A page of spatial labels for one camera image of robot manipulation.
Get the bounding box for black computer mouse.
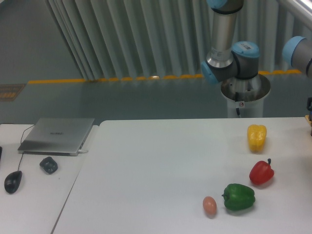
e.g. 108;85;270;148
4;171;22;194

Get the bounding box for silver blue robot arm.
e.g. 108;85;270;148
201;0;312;118

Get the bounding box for brown egg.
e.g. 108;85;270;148
203;196;217;215

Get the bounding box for wooden basket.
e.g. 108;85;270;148
305;115;312;127

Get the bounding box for yellow bell pepper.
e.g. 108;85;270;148
247;124;267;153

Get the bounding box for red bell pepper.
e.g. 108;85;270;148
249;158;274;185

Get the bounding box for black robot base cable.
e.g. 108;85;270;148
234;92;243;119

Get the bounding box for green bell pepper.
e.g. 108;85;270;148
221;183;255;211

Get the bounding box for black mouse cable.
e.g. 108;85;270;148
17;123;35;172

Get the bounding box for small black plastic object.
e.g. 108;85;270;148
39;156;58;175

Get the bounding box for silver closed laptop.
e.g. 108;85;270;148
18;118;94;156

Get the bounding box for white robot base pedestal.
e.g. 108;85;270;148
221;74;271;118

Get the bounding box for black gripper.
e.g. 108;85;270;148
307;97;312;111

